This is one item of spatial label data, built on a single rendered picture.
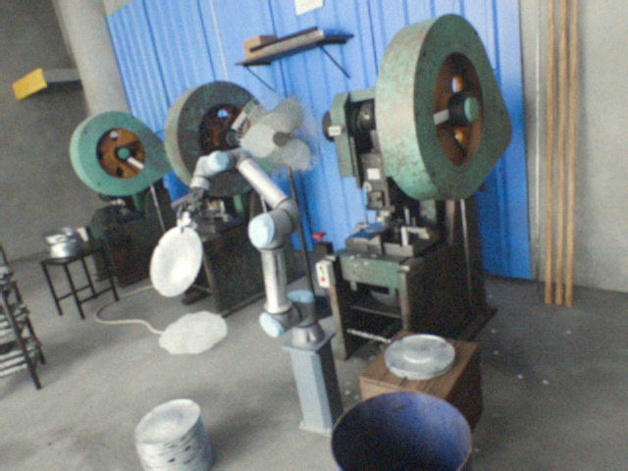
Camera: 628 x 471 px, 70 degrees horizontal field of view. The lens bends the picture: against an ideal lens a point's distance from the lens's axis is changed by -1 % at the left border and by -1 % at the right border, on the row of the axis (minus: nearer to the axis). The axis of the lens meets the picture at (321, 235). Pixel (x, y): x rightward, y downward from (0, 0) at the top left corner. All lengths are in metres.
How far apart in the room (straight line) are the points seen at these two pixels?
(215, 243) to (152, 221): 1.79
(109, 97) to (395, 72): 5.49
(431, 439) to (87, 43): 6.38
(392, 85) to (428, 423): 1.27
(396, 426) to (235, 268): 2.31
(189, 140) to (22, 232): 5.37
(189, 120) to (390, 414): 2.31
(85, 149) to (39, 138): 3.64
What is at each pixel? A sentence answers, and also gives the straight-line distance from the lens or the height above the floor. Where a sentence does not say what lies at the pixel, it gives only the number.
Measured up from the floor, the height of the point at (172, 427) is 0.25.
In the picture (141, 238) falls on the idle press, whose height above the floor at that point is 0.41.
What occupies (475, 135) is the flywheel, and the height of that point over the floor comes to 1.18.
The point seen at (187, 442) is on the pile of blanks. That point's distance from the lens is 2.17.
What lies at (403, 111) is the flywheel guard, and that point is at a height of 1.38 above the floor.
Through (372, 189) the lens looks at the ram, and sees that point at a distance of 2.43.
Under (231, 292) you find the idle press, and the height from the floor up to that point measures 0.14.
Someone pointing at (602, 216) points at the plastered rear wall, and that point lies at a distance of 3.34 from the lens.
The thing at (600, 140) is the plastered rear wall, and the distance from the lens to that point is 3.24.
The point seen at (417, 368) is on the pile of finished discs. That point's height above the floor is 0.38.
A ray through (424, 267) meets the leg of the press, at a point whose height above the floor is 0.58.
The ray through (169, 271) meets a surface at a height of 0.92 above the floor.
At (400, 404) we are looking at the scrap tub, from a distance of 1.68.
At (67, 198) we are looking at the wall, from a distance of 8.42.
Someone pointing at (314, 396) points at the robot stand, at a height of 0.20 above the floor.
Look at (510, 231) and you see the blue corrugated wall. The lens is 3.50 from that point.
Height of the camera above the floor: 1.46
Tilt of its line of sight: 16 degrees down
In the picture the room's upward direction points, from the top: 10 degrees counter-clockwise
